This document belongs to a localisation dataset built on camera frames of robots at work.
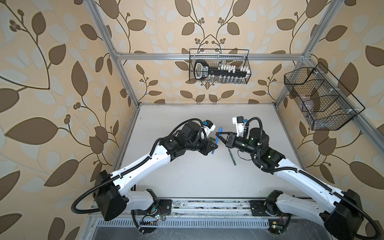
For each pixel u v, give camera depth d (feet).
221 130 2.28
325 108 2.42
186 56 2.96
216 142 2.31
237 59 2.99
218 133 2.27
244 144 2.01
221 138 2.24
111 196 1.26
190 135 1.84
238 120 2.14
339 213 1.24
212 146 2.32
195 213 2.42
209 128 2.10
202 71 2.77
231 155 3.03
